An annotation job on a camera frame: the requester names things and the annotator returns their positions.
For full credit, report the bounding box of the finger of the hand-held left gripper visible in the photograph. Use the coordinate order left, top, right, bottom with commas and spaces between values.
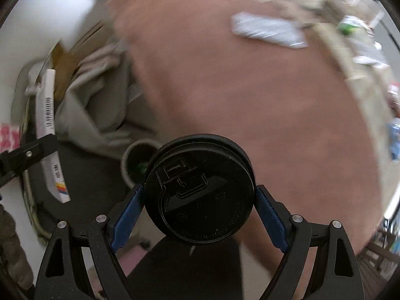
0, 134, 59, 192

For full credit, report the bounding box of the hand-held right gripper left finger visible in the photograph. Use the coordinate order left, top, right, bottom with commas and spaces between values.
34, 184, 146, 300

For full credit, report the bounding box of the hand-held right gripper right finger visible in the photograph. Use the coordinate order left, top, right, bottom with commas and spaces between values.
255, 184, 365, 300

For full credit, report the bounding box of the black plastic cup lid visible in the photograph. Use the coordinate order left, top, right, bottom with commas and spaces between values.
144, 134, 257, 244

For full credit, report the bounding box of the pink printed cloth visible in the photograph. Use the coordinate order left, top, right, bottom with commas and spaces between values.
0, 124, 21, 154

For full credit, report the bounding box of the white flat box with barcode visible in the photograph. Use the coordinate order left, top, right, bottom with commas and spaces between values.
34, 69, 71, 204

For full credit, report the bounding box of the paper cup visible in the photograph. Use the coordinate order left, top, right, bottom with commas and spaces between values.
121, 139, 162, 190

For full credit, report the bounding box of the grey cloth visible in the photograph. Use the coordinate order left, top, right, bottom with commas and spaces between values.
54, 37, 164, 161

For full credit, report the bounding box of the cardboard box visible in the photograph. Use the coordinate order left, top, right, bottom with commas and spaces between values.
51, 21, 117, 101

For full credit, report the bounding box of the wooden chair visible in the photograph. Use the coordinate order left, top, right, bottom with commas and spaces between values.
359, 218, 398, 283

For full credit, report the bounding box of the pink blanket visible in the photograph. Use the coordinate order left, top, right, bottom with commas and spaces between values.
108, 0, 386, 276

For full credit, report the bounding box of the white plastic wrapper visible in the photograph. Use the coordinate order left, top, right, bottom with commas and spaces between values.
230, 11, 309, 50

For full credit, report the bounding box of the green packet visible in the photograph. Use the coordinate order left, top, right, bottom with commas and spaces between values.
337, 15, 367, 36

